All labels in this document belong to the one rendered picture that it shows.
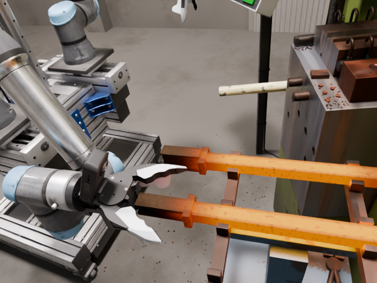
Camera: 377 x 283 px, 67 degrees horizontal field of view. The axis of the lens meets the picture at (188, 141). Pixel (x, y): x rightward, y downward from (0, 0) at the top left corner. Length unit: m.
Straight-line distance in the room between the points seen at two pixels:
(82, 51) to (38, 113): 0.75
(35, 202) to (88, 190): 0.14
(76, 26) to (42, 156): 0.59
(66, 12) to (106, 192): 0.97
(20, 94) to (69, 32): 0.73
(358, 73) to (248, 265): 0.51
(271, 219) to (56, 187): 0.38
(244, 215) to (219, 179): 1.30
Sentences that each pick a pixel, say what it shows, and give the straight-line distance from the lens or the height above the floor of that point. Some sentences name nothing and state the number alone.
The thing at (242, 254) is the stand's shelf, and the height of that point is 0.67.
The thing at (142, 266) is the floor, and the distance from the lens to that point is 1.54.
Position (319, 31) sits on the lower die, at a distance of 0.99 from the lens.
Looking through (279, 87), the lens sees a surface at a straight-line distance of 1.36.
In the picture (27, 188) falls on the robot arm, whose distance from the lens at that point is 0.62.
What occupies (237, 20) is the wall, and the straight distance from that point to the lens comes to 3.70.
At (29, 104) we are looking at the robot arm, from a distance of 0.70.
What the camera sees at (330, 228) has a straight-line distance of 0.49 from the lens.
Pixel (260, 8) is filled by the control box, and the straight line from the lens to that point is 1.23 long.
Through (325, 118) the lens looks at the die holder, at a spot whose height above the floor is 0.89.
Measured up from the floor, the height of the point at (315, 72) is 0.93.
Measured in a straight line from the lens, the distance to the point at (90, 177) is 0.48.
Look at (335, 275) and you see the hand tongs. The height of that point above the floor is 0.68.
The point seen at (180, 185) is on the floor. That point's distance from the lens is 1.77.
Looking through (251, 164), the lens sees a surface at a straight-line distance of 0.55.
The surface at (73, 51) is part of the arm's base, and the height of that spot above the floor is 0.88.
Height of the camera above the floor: 1.35
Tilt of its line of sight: 41 degrees down
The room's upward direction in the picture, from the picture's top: 10 degrees counter-clockwise
